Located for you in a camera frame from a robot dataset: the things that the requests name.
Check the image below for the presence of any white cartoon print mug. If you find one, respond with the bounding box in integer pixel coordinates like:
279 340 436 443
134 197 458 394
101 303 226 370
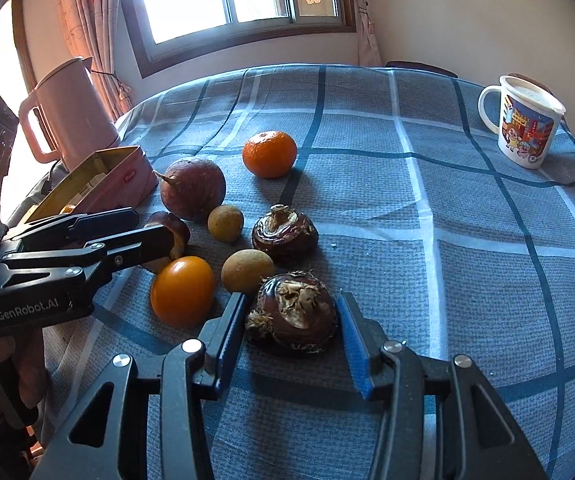
478 75 567 169

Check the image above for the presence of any dark cut fruit piece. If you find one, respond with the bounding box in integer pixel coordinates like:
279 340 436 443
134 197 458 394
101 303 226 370
143 211 191 275

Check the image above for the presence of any orange cherry tomato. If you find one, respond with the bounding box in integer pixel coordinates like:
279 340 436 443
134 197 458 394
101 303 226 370
150 256 215 328

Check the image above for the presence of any blue plaid tablecloth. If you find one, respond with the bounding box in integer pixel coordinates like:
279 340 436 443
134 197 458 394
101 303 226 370
32 63 575 480

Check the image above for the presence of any black kettle power cable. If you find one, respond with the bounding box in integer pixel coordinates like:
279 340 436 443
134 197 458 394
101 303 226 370
37 159 70 196

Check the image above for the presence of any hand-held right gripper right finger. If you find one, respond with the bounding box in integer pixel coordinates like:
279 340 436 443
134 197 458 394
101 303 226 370
336 291 551 480

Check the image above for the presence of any small brown longan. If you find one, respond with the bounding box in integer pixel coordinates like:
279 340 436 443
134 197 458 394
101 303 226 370
220 249 275 295
208 204 244 244

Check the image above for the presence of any pink electric kettle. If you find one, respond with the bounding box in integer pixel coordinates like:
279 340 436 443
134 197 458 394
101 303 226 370
18 56 120 173

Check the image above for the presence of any metal tray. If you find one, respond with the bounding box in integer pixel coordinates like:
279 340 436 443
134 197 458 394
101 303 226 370
20 146 160 231

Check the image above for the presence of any person's left hand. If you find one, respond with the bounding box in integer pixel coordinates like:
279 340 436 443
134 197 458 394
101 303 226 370
0 329 49 428

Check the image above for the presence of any orange mandarin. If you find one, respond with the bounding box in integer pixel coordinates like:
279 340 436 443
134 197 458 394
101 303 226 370
242 130 298 179

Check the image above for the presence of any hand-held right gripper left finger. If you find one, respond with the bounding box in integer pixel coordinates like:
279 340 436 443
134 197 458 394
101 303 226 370
30 291 250 480

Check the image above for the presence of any sliding glass window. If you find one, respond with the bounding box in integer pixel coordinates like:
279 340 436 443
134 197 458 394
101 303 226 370
122 0 358 78

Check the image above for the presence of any white mug lid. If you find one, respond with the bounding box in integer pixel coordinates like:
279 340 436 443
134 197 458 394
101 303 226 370
499 75 567 118

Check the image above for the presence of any purple passion fruit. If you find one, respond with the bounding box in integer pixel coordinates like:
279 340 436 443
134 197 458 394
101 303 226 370
154 157 227 222

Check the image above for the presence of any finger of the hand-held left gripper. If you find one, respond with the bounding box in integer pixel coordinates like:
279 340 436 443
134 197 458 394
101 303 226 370
2 206 140 253
0 224 178 292

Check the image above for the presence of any pink patterned curtain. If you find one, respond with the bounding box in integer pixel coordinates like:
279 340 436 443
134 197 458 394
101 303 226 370
345 0 383 67
57 0 135 121

